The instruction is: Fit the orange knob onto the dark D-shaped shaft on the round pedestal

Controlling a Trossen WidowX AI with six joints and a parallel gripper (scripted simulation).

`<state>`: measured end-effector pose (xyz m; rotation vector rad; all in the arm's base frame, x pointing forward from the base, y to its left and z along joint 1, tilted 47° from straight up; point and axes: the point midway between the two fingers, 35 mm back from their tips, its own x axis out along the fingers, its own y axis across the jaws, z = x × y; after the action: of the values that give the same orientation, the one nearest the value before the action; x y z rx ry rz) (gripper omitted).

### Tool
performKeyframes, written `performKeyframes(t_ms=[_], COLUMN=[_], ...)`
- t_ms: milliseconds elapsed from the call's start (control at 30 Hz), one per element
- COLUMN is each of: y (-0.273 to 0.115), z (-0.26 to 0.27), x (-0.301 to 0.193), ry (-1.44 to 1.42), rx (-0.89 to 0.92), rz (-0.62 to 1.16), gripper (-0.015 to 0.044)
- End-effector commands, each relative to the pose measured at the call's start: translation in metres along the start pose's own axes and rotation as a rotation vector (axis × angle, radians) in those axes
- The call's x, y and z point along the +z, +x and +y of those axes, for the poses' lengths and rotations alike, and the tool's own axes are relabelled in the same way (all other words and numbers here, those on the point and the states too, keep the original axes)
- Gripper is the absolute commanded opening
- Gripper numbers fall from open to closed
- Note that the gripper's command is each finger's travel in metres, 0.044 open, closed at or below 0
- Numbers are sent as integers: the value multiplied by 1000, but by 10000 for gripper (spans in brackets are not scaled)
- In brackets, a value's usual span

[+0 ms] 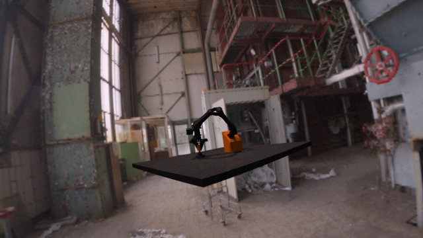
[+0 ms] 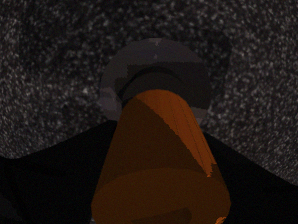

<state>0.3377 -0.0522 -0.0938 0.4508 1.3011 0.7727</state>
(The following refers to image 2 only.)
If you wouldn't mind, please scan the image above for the orange knob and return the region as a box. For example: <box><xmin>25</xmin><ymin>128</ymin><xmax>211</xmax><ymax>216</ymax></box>
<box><xmin>90</xmin><ymin>89</ymin><xmax>231</xmax><ymax>224</ymax></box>

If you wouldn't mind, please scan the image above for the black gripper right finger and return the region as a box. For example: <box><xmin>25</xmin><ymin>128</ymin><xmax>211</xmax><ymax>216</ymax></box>
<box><xmin>202</xmin><ymin>132</ymin><xmax>298</xmax><ymax>224</ymax></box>

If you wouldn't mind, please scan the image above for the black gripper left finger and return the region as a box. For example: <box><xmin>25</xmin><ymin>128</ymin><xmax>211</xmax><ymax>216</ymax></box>
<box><xmin>0</xmin><ymin>120</ymin><xmax>117</xmax><ymax>224</ymax></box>

